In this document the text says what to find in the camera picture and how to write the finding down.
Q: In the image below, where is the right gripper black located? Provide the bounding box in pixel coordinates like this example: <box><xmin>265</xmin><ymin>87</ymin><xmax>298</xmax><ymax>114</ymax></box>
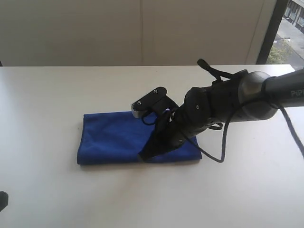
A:
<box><xmin>137</xmin><ymin>111</ymin><xmax>197</xmax><ymax>162</ymax></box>

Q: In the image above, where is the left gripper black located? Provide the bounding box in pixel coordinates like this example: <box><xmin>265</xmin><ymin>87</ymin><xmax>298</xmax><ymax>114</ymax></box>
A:
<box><xmin>0</xmin><ymin>191</ymin><xmax>9</xmax><ymax>211</ymax></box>

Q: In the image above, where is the blue microfiber towel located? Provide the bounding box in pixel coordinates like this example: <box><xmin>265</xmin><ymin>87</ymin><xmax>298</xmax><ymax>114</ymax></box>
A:
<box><xmin>76</xmin><ymin>110</ymin><xmax>203</xmax><ymax>166</ymax></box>

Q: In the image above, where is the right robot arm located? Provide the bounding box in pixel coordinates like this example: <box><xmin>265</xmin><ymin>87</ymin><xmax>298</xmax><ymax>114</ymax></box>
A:
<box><xmin>132</xmin><ymin>59</ymin><xmax>304</xmax><ymax>161</ymax></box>

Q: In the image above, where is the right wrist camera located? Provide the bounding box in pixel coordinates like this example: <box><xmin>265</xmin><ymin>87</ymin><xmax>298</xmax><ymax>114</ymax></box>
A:
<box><xmin>131</xmin><ymin>86</ymin><xmax>178</xmax><ymax>119</ymax></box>

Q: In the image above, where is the dark window frame post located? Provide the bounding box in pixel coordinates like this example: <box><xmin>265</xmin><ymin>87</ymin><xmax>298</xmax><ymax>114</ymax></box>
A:
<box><xmin>256</xmin><ymin>0</ymin><xmax>288</xmax><ymax>65</ymax></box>

